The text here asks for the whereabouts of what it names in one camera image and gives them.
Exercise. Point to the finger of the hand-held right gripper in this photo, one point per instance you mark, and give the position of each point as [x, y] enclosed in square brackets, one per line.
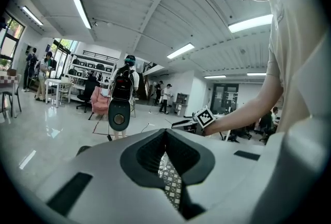
[184, 126]
[187, 120]

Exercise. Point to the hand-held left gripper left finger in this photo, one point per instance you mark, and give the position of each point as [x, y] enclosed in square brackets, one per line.
[103, 166]

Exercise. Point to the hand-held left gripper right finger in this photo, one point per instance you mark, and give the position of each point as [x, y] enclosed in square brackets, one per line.
[232, 179]

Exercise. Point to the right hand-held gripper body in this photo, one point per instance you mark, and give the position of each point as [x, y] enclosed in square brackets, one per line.
[205, 118]

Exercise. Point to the person's right forearm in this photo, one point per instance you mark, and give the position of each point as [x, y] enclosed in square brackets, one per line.
[245, 111]

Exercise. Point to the small white cabinet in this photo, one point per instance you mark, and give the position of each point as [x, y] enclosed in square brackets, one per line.
[181, 106]

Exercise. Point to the dark double door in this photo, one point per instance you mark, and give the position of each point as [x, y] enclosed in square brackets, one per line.
[225, 98]

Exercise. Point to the long ceiling light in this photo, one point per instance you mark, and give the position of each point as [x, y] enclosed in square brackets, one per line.
[180, 50]
[214, 76]
[32, 15]
[82, 13]
[256, 74]
[249, 23]

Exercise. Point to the black oval hanging pack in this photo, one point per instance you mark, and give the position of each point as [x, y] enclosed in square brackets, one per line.
[119, 114]

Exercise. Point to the dark staircase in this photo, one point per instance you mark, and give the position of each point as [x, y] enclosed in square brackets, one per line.
[146, 83]

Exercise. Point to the dark metal lattice table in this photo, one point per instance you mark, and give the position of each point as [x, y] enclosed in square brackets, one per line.
[172, 184]

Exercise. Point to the black office chair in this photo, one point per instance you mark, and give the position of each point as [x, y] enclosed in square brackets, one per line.
[266, 124]
[90, 86]

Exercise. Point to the pink armchair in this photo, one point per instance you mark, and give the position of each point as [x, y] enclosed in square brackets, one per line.
[98, 101]

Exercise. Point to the black backpack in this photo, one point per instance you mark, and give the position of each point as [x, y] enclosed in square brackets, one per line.
[122, 86]

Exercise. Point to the white table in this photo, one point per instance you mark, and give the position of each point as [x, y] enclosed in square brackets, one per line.
[58, 80]

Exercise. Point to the white shelving unit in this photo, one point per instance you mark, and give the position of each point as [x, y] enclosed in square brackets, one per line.
[88, 69]

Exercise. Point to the person's beige shirt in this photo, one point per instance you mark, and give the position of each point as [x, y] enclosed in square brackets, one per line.
[305, 49]

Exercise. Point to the checkered cloth table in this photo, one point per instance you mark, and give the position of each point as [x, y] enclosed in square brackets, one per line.
[7, 80]

